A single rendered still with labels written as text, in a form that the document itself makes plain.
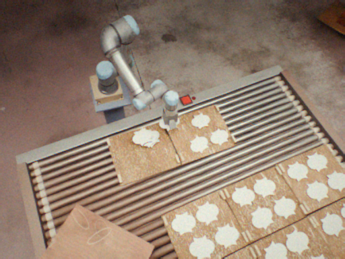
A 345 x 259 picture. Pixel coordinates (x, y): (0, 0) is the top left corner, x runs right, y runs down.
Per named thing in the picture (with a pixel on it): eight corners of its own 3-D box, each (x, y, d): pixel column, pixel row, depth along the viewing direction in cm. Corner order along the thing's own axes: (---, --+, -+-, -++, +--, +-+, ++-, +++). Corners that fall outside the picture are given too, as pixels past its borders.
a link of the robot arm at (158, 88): (145, 85, 168) (156, 98, 164) (160, 75, 171) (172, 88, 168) (145, 93, 175) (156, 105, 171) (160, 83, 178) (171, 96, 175)
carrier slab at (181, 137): (163, 121, 208) (163, 121, 207) (215, 105, 217) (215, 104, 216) (182, 164, 193) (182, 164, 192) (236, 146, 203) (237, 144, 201)
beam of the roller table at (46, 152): (18, 158, 196) (15, 155, 190) (275, 69, 246) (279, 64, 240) (21, 170, 192) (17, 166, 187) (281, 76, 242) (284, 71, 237)
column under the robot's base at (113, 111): (98, 130, 304) (80, 78, 227) (134, 122, 311) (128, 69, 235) (106, 163, 288) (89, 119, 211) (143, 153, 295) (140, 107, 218)
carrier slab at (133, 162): (106, 139, 199) (106, 138, 197) (162, 122, 208) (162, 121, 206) (120, 186, 184) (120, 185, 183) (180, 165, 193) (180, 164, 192)
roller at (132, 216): (50, 249, 169) (48, 248, 165) (318, 133, 217) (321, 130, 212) (52, 257, 167) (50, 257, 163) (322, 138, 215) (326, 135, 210)
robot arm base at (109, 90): (94, 81, 216) (92, 74, 207) (113, 74, 220) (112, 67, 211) (102, 98, 211) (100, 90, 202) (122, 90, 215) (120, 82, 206)
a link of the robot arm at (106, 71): (94, 77, 206) (91, 65, 194) (110, 67, 210) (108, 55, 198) (104, 88, 203) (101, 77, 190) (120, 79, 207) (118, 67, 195)
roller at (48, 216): (42, 216, 178) (40, 214, 173) (302, 111, 225) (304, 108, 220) (44, 224, 176) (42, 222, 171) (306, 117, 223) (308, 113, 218)
